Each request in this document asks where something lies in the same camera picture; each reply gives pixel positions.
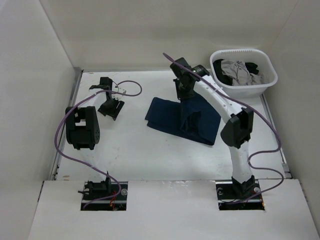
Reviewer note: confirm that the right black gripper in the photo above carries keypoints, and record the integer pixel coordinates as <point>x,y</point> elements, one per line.
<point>182,96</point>

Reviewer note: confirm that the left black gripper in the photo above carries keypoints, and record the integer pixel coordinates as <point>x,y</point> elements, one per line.
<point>113,112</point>

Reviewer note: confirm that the dark blue denim trousers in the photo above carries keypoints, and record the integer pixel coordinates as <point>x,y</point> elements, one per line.
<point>193,119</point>

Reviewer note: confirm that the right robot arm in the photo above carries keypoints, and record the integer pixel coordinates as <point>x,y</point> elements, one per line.
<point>238,120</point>

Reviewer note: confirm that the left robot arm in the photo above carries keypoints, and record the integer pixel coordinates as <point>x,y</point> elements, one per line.
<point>82,131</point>

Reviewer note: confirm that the grey garment in basket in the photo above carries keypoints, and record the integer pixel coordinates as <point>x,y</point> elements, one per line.
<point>240,72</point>

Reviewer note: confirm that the black garment in basket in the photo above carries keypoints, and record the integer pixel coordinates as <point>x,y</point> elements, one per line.
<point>222,70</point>

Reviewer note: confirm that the white plastic laundry basket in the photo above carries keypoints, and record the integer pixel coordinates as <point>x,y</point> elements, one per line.
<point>243,73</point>

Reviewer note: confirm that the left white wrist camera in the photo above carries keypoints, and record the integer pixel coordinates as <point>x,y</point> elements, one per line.
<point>119,91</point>

